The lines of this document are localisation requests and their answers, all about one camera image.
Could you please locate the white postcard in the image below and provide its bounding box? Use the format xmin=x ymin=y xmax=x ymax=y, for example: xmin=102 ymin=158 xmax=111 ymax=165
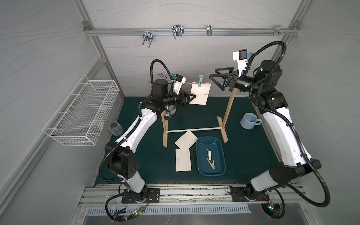
xmin=175 ymin=131 xmax=198 ymax=150
xmin=190 ymin=83 xmax=211 ymax=106
xmin=175 ymin=149 xmax=192 ymax=172

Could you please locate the teal clothespin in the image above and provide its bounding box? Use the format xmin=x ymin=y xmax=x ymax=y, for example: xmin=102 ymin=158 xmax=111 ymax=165
xmin=198 ymin=75 xmax=203 ymax=87

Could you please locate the white clothespin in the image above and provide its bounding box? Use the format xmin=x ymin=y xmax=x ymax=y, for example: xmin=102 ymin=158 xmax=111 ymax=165
xmin=207 ymin=149 xmax=212 ymax=161

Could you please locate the beige clothespin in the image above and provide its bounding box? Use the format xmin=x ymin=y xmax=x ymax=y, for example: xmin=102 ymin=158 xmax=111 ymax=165
xmin=207 ymin=157 xmax=215 ymax=170

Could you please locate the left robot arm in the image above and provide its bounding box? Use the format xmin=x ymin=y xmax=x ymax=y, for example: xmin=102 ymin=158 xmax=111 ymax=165
xmin=99 ymin=75 xmax=196 ymax=194

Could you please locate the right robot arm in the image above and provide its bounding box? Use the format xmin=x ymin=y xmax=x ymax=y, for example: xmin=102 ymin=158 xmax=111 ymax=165
xmin=209 ymin=60 xmax=327 ymax=198

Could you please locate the light blue mug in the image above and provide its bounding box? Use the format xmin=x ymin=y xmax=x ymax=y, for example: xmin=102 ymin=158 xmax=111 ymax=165
xmin=240 ymin=112 xmax=263 ymax=130

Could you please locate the blue plastic tray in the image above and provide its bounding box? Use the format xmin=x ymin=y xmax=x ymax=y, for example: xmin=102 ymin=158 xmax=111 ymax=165
xmin=196 ymin=136 xmax=227 ymax=177

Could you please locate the clear drinking glass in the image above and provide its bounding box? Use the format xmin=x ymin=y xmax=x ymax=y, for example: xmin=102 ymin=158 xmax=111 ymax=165
xmin=108 ymin=121 xmax=123 ymax=137

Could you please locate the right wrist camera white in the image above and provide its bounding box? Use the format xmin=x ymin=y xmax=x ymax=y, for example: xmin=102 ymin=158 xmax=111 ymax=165
xmin=232 ymin=49 xmax=252 ymax=77

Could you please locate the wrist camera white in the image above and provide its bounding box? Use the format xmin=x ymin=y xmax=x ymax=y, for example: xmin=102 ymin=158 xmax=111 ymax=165
xmin=232 ymin=49 xmax=252 ymax=77
xmin=172 ymin=74 xmax=186 ymax=95

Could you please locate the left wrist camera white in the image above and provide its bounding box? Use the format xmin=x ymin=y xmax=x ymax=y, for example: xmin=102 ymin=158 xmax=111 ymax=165
xmin=172 ymin=74 xmax=186 ymax=95

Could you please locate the wooden string rack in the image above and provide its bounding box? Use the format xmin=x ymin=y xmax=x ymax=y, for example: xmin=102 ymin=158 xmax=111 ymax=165
xmin=161 ymin=89 xmax=237 ymax=148

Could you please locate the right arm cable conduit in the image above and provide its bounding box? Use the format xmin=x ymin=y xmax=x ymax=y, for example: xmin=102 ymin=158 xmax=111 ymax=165
xmin=247 ymin=40 xmax=331 ymax=208

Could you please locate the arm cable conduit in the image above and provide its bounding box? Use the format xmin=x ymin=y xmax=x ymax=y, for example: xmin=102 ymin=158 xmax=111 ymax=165
xmin=247 ymin=40 xmax=331 ymax=208
xmin=97 ymin=58 xmax=173 ymax=183

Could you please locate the metal rail with hooks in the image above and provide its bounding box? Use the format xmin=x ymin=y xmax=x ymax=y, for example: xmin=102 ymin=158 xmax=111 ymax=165
xmin=84 ymin=25 xmax=300 ymax=44

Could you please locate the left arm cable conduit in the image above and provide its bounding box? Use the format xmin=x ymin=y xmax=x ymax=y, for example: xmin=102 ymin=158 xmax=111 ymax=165
xmin=97 ymin=58 xmax=173 ymax=183

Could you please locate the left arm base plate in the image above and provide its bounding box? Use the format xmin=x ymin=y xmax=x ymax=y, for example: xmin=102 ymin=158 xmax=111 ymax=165
xmin=121 ymin=187 xmax=160 ymax=204

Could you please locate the white wire basket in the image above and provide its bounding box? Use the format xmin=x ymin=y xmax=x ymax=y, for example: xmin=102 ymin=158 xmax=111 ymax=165
xmin=42 ymin=75 xmax=119 ymax=146

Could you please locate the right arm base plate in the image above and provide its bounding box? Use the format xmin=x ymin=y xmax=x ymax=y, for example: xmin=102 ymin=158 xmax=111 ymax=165
xmin=226 ymin=186 xmax=268 ymax=202

